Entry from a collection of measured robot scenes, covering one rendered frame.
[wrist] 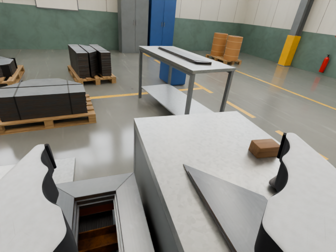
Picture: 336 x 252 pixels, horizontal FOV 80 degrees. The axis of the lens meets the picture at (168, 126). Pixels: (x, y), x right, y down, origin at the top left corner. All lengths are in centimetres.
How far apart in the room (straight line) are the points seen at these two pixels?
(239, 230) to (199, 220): 10
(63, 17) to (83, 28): 67
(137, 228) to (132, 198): 13
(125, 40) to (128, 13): 87
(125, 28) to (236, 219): 780
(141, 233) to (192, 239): 25
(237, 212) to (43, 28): 823
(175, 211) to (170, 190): 7
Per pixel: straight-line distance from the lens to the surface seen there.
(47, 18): 843
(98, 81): 469
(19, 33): 854
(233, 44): 799
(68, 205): 88
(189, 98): 254
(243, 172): 78
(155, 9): 847
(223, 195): 64
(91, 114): 309
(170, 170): 70
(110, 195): 90
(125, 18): 809
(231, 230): 57
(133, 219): 80
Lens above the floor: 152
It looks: 30 degrees down
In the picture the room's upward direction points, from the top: 6 degrees clockwise
